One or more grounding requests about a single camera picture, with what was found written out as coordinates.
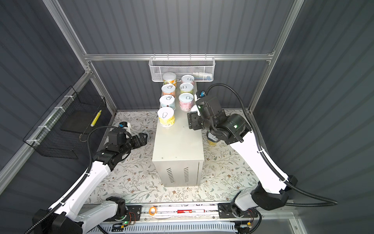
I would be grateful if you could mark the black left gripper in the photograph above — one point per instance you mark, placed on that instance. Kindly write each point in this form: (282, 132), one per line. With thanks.
(138, 144)

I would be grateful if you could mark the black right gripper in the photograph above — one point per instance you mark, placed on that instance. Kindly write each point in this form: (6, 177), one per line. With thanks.
(192, 117)

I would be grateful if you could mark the silver top can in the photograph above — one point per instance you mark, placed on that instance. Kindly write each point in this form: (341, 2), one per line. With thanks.
(194, 109)
(166, 116)
(167, 101)

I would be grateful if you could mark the green label food can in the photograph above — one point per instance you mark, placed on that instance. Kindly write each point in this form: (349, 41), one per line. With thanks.
(186, 88)

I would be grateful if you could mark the peach label food can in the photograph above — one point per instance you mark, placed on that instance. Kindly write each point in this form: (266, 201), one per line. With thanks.
(168, 89)

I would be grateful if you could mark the pink label food can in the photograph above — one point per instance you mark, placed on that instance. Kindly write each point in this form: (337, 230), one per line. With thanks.
(188, 79)

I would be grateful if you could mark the orange yellow label can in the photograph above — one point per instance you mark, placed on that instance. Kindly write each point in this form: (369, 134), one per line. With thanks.
(169, 78)

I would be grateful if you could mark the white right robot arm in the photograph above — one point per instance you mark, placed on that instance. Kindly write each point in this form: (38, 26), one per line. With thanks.
(275, 188)

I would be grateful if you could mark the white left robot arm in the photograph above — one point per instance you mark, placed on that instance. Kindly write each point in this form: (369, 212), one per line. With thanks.
(63, 216)

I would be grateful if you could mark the beige metal cabinet counter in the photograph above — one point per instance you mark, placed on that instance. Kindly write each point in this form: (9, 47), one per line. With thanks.
(178, 154)

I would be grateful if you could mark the tubes in mesh basket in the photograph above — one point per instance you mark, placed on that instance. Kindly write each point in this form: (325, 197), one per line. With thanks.
(203, 77)

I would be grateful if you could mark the yellow strip in basket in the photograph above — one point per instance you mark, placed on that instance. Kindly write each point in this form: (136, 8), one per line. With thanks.
(95, 119)

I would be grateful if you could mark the orange rubber band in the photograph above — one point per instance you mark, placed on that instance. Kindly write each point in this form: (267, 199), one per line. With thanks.
(153, 211)

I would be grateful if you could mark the red white marker pen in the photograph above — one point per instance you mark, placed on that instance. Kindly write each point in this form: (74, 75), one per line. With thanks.
(191, 211)

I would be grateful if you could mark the white wire mesh basket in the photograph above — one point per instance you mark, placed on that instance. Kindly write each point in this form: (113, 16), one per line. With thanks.
(180, 67)

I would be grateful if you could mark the black wire wall basket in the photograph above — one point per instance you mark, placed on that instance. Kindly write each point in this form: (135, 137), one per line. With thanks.
(63, 133)

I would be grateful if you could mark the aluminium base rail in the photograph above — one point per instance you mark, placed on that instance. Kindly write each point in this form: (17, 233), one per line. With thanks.
(216, 211)

